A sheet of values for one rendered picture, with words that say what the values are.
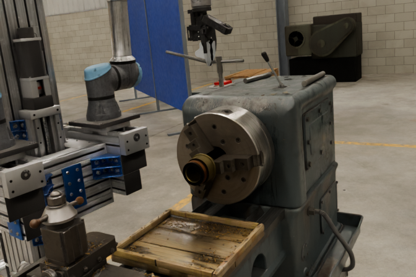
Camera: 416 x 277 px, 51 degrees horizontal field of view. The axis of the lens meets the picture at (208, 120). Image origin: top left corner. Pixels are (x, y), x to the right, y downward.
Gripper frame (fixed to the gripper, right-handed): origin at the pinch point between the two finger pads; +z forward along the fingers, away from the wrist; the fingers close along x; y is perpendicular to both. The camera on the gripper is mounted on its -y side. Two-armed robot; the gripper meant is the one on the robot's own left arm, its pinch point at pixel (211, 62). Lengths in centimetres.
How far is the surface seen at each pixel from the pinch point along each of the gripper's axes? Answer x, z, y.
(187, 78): -392, 60, 260
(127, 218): -116, 139, 158
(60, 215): 83, 24, -5
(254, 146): 24.0, 24.1, -26.1
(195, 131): 27.1, 19.2, -7.0
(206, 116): 23.6, 15.2, -9.6
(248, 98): 4.5, 12.7, -16.2
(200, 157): 33.7, 25.5, -12.3
